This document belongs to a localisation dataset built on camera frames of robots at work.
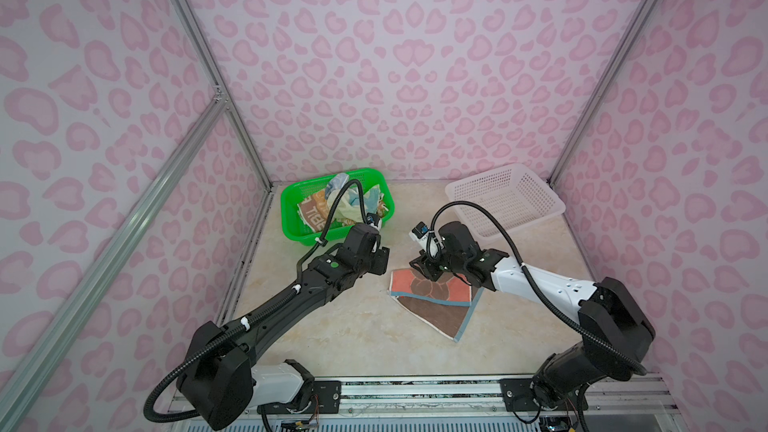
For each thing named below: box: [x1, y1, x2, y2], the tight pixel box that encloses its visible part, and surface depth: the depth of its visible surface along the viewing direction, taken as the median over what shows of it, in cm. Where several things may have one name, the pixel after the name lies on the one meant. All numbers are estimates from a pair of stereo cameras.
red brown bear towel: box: [388, 268, 484, 343], surface depth 90 cm
